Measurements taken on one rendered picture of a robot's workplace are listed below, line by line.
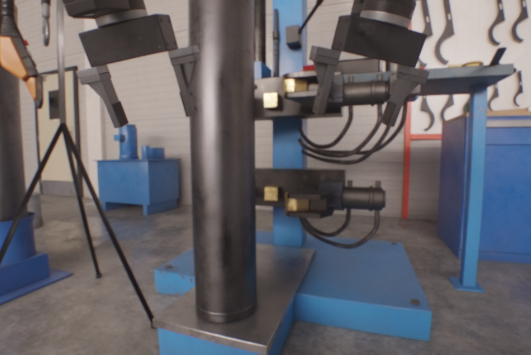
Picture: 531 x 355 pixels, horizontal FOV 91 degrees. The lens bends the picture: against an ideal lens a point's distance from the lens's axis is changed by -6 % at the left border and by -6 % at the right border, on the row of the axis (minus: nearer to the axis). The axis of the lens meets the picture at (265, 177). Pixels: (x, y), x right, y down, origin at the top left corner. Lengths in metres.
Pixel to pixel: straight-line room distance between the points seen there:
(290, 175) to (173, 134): 2.80
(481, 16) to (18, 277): 4.12
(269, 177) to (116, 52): 1.11
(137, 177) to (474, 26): 3.84
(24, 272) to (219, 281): 1.23
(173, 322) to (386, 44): 0.94
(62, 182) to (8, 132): 3.93
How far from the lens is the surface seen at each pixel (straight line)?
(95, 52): 0.51
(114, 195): 3.74
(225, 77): 0.87
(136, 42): 0.48
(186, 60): 0.46
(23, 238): 1.88
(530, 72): 3.61
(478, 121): 1.67
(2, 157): 1.83
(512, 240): 2.30
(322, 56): 0.46
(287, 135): 1.66
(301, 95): 1.11
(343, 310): 1.22
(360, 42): 0.47
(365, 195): 1.29
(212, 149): 0.84
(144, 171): 3.38
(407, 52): 0.51
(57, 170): 5.80
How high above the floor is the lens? 0.69
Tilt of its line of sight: 5 degrees down
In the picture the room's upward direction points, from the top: straight up
